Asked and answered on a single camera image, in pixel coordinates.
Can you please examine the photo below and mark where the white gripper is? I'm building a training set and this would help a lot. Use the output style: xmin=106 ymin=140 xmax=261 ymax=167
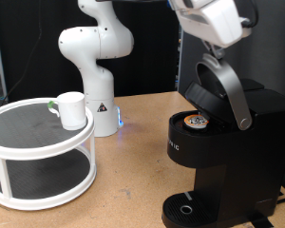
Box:
xmin=176 ymin=2 xmax=245 ymax=60

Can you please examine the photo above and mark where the silver Keurig lid handle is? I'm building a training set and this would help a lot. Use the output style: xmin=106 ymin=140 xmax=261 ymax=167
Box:
xmin=195 ymin=52 xmax=254 ymax=132

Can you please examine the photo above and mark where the orange-rimmed white coffee pod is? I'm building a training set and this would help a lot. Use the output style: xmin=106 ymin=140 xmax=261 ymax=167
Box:
xmin=183 ymin=113 xmax=210 ymax=130

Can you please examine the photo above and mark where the black Keurig coffee machine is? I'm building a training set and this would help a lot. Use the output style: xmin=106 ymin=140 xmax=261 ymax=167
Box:
xmin=161 ymin=79 xmax=285 ymax=228

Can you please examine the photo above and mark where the white mug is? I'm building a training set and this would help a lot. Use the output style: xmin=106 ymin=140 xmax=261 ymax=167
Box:
xmin=47 ymin=91 xmax=87 ymax=132

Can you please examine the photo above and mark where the dark grey partition panel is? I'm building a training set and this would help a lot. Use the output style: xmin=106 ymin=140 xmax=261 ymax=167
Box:
xmin=178 ymin=0 xmax=285 ymax=198

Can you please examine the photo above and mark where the black curtain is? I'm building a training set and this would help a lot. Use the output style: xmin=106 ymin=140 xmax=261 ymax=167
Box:
xmin=0 ymin=0 xmax=181 ymax=103

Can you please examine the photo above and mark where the white two-tier turntable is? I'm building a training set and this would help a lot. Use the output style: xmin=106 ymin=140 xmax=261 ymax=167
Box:
xmin=0 ymin=97 xmax=98 ymax=212

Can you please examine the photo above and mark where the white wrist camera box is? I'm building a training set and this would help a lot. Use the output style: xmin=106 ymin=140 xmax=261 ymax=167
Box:
xmin=170 ymin=0 xmax=236 ymax=11

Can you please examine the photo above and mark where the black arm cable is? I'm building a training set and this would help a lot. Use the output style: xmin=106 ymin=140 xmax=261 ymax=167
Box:
xmin=239 ymin=0 xmax=259 ymax=30

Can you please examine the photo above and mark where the thin black hanging cable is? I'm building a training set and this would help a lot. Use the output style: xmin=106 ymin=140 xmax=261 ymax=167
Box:
xmin=3 ymin=0 xmax=44 ymax=103

